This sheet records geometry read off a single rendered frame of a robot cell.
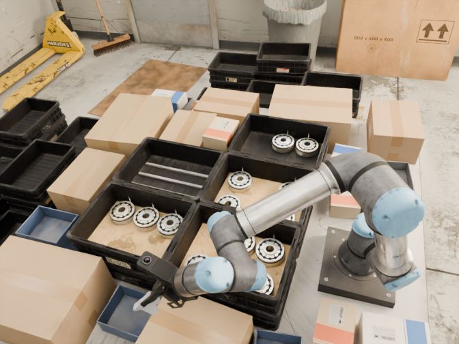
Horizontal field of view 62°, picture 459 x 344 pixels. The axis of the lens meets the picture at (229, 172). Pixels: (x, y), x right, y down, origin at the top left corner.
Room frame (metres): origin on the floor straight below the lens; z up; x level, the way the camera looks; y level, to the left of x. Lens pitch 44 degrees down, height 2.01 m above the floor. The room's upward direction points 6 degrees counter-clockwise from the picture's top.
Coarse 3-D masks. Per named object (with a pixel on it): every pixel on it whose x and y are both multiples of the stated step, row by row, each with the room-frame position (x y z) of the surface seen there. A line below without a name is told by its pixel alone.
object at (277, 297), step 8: (216, 208) 0.94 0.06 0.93; (224, 208) 0.93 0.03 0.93; (192, 216) 0.91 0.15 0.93; (280, 224) 0.84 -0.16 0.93; (288, 224) 0.83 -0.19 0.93; (184, 232) 0.84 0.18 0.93; (296, 232) 0.79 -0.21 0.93; (176, 240) 0.81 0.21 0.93; (296, 240) 0.76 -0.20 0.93; (168, 256) 0.75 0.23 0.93; (288, 256) 0.70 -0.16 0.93; (288, 264) 0.67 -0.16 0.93; (280, 280) 0.62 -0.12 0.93; (280, 288) 0.59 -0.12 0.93; (248, 296) 0.59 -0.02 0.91; (256, 296) 0.57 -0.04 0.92; (264, 296) 0.57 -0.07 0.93; (272, 296) 0.57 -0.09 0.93; (280, 296) 0.56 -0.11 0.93
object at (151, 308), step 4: (148, 292) 0.53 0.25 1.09; (144, 296) 0.52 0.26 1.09; (140, 300) 0.52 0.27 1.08; (156, 300) 0.51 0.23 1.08; (136, 304) 0.51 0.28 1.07; (148, 304) 0.50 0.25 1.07; (152, 304) 0.50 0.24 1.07; (136, 308) 0.50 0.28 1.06; (140, 308) 0.50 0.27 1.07; (144, 308) 0.50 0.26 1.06; (148, 308) 0.50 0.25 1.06; (152, 308) 0.50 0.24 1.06; (156, 308) 0.50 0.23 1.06; (148, 312) 0.50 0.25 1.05; (152, 312) 0.49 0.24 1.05; (156, 312) 0.49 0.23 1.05
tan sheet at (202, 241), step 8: (200, 232) 0.91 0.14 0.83; (208, 232) 0.91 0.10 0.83; (200, 240) 0.87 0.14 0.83; (208, 240) 0.87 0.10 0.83; (256, 240) 0.85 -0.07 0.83; (192, 248) 0.84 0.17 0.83; (200, 248) 0.84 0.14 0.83; (208, 248) 0.83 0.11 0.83; (288, 248) 0.80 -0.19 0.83; (208, 256) 0.80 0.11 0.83; (216, 256) 0.80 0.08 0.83; (280, 264) 0.74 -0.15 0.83; (272, 272) 0.71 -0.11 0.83; (280, 272) 0.70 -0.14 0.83
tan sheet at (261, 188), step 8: (224, 184) 1.16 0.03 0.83; (256, 184) 1.14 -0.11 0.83; (264, 184) 1.13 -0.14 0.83; (272, 184) 1.13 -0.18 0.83; (280, 184) 1.12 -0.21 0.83; (224, 192) 1.11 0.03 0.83; (232, 192) 1.10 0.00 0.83; (248, 192) 1.09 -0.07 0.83; (256, 192) 1.09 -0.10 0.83; (264, 192) 1.08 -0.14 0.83; (272, 192) 1.08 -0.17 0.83; (216, 200) 1.07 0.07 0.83; (240, 200) 1.06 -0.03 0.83; (248, 200) 1.05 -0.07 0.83; (256, 200) 1.05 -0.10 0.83; (296, 216) 0.94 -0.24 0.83
